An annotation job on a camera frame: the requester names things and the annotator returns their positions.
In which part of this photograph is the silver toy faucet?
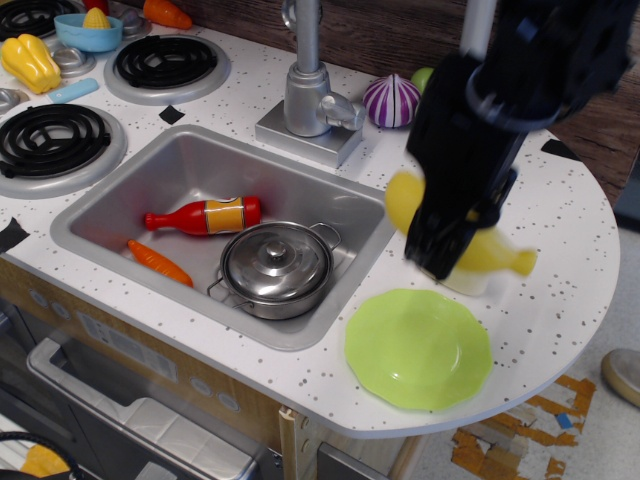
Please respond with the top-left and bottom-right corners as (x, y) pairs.
(255, 0), (366, 168)

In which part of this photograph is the cream toy detergent bottle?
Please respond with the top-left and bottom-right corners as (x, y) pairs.
(424, 268), (489, 296)

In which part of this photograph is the light green plastic plate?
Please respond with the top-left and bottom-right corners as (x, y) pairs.
(344, 289), (493, 411)

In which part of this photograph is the black stove burner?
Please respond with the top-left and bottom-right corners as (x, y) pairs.
(103, 35), (231, 106)
(1, 104), (128, 200)

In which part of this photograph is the silver stove knob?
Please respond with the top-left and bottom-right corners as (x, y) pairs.
(53, 47), (96, 78)

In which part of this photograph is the red toy ketchup bottle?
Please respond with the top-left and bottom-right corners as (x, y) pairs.
(144, 196), (262, 236)

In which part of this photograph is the front black stove burner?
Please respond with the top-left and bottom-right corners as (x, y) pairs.
(1, 104), (128, 200)

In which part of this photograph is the purple toy onion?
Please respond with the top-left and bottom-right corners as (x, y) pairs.
(363, 74), (421, 128)

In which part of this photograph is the yellow toy banana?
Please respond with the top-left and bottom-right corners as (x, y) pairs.
(385, 171), (537, 276)

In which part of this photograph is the toy oven door handle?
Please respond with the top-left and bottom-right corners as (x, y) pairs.
(27, 338), (261, 479)

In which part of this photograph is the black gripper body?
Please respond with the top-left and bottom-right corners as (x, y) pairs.
(406, 54), (524, 219)

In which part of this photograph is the small green toy ball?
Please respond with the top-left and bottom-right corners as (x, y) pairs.
(410, 67), (434, 94)

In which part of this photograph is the silver toy sink basin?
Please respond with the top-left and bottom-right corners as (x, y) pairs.
(51, 126), (394, 350)

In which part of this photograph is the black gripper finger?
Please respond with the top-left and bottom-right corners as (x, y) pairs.
(404, 199), (478, 280)
(467, 168), (518, 229)

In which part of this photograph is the blue toy bowl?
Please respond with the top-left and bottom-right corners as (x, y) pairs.
(54, 14), (123, 53)

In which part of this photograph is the rear black stove burner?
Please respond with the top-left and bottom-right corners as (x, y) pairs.
(103, 35), (231, 106)

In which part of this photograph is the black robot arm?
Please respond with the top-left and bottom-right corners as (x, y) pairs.
(405, 1), (638, 280)

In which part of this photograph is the far left black burner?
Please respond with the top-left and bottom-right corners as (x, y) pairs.
(1, 0), (86, 41)

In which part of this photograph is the orange toy carrot rear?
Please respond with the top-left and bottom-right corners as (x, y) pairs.
(143, 0), (193, 30)

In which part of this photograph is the light blue toy handle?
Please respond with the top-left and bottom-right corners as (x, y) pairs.
(46, 78), (99, 104)

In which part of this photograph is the yellow toy corn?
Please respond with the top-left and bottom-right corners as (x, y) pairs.
(82, 7), (111, 30)

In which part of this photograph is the orange toy carrot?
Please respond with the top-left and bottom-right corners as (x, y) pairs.
(143, 0), (193, 30)
(127, 239), (194, 287)

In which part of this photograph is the yellow toy bell pepper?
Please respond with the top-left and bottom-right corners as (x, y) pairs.
(1, 34), (61, 94)

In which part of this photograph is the steel pot with lid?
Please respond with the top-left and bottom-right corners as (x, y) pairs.
(206, 221), (342, 321)

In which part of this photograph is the grey vertical pole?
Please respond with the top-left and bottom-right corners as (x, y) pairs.
(459, 0), (498, 60)

